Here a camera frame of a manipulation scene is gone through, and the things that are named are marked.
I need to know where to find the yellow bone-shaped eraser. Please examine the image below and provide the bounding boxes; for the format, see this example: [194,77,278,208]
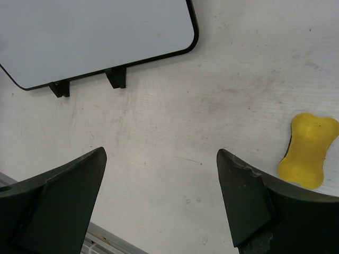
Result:
[278,113,338,189]

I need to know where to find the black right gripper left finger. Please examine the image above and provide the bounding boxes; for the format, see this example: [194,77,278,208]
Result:
[0,147,108,254]

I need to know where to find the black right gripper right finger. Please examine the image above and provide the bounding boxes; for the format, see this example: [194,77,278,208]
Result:
[217,149,338,253]

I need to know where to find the black framed whiteboard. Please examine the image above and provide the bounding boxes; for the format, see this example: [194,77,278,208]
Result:
[1,1,199,90]

